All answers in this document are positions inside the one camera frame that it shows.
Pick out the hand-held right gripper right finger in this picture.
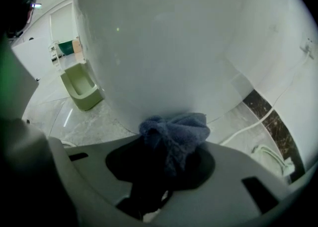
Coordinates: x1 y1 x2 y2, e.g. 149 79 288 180
149 143 318 227

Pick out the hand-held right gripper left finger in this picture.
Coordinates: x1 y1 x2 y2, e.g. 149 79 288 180
48 135 159 227

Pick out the blue-grey wiping cloth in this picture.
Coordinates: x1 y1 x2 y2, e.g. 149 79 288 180
139 112 211 177

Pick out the white toilet with square tank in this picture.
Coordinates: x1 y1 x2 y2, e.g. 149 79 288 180
73 0 309 135

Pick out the pale green brush holder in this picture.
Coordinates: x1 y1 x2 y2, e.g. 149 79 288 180
60 63 106 112

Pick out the dark green tub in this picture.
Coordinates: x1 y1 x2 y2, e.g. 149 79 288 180
58 41 75 56

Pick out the light brown cabinet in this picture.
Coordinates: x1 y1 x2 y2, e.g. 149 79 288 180
72 36 81 53

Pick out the person's head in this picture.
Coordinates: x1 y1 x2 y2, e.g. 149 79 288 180
3 0 42 38

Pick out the white cord with wall plug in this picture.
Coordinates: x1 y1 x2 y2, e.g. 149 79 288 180
220 38 317 145

